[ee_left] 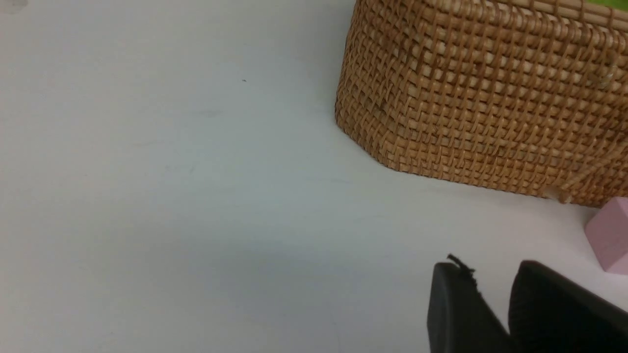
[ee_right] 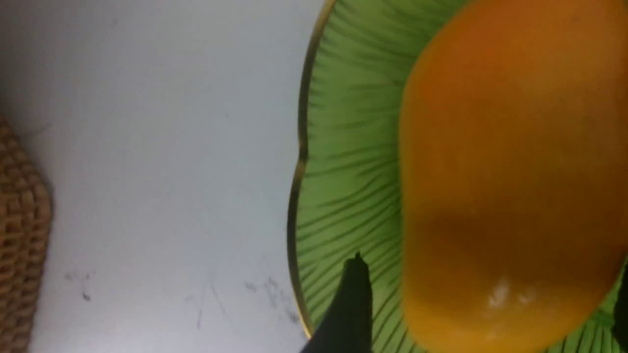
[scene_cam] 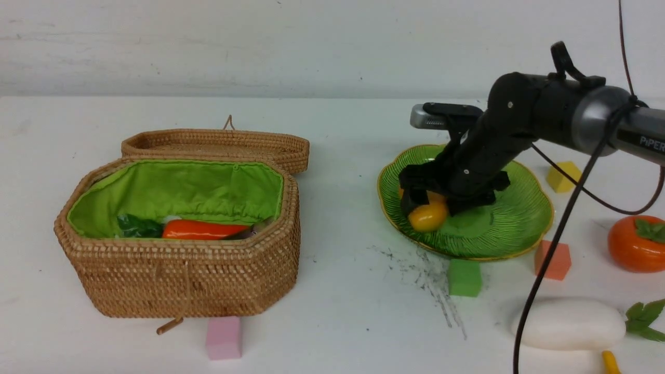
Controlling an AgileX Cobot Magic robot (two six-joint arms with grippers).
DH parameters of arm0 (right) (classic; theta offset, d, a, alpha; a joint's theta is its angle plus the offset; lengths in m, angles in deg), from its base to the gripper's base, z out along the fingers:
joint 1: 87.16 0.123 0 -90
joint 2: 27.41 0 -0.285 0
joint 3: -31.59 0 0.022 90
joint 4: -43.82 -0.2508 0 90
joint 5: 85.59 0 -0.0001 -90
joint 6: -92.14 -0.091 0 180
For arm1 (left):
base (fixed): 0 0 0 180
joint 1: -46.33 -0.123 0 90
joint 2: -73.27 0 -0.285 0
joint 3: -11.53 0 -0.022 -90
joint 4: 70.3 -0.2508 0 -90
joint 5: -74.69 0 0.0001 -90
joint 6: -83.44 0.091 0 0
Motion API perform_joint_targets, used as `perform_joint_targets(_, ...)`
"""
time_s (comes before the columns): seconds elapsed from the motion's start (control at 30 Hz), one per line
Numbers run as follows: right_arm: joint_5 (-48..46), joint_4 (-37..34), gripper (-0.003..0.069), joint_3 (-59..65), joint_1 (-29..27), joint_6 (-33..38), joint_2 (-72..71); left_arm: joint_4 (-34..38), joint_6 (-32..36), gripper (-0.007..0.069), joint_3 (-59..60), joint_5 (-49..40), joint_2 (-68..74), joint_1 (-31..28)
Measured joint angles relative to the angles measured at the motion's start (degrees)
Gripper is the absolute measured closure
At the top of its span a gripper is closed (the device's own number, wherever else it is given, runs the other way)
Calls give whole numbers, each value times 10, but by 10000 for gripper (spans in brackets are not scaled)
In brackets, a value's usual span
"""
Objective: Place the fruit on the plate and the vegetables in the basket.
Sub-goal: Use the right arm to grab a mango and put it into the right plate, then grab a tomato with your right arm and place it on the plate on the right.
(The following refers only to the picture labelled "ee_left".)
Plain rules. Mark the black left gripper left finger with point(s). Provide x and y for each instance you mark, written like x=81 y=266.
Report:
x=459 y=320

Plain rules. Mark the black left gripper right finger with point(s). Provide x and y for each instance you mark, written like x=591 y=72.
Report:
x=548 y=313

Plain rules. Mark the pink foam block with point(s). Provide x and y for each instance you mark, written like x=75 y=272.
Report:
x=607 y=234

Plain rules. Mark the woven rattan basket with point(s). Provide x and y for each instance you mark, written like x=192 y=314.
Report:
x=522 y=96

